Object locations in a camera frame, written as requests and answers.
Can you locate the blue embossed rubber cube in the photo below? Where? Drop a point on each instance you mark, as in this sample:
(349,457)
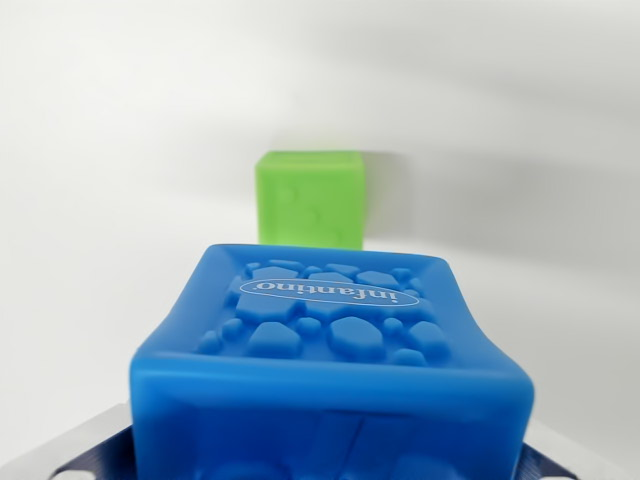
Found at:
(330,395)

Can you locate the green rubber cube with dots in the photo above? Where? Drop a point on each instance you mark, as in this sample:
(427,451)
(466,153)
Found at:
(310,200)

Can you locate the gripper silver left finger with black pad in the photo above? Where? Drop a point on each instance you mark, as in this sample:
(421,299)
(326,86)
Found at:
(95,442)

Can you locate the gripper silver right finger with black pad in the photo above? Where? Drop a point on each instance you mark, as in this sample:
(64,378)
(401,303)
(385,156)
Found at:
(542,460)

